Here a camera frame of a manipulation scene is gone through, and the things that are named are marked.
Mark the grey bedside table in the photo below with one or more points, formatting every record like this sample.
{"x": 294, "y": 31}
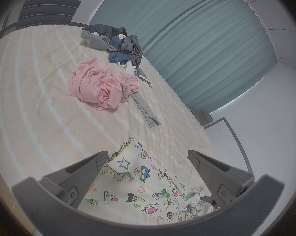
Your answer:
{"x": 201, "y": 115}

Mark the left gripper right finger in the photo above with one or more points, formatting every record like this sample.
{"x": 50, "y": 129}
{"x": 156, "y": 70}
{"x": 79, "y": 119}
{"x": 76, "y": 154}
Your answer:
{"x": 221, "y": 181}

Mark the white printed pyjama top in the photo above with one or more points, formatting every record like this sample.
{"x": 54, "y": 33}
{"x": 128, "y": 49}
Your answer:
{"x": 138, "y": 185}

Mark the blue-green curtain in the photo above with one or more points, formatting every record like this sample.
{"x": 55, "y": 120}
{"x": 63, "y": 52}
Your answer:
{"x": 212, "y": 58}
{"x": 138, "y": 13}

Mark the black chest of drawers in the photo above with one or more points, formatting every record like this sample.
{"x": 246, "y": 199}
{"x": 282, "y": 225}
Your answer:
{"x": 47, "y": 8}

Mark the grey knitted garment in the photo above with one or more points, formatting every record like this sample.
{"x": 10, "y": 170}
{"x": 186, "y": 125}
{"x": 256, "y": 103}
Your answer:
{"x": 146, "y": 109}

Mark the pink garment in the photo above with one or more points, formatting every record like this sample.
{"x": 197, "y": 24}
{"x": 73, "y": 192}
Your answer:
{"x": 96, "y": 85}

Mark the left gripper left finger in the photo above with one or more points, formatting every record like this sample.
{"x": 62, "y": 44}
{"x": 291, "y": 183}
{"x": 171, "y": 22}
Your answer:
{"x": 76, "y": 178}

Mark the pile of clothes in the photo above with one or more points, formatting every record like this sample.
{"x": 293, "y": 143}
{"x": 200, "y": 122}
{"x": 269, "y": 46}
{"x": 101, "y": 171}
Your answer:
{"x": 121, "y": 43}

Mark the bed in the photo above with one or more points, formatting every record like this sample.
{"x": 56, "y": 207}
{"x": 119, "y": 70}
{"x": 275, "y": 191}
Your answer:
{"x": 39, "y": 119}

